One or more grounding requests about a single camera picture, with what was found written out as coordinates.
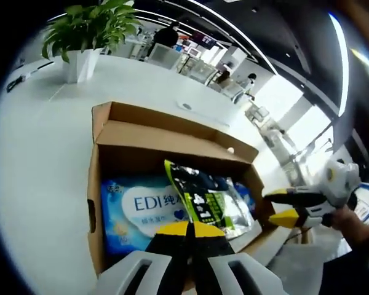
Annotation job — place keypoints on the green plant in white pot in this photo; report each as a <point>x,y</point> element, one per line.
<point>86,27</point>

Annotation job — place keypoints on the blue soft wet wipes pack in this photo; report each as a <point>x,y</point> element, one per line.
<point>132,212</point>

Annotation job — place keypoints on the black pen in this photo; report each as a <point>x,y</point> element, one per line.
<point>43,66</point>

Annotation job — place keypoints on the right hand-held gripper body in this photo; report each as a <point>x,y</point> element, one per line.
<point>341,184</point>

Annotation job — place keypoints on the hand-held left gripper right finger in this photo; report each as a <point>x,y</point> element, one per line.
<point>212,255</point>

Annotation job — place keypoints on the bright straight ceiling light strip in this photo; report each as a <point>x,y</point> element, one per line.
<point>341,61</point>

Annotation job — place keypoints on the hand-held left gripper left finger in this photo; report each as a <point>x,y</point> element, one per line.
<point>169,258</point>

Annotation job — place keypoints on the brown cardboard shoe box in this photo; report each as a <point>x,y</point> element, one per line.
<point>160,138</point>

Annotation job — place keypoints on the person's right hand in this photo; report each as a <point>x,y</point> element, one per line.
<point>344,221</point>

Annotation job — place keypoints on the white office chair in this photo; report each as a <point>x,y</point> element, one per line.
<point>189,66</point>
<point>163,55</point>

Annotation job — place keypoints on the wall screen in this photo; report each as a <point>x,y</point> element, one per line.
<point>203,39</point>

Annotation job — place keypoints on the person's grey clothing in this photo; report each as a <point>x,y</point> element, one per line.
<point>304,270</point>

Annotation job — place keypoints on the green black silver pouch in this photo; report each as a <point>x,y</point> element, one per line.
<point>209,209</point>

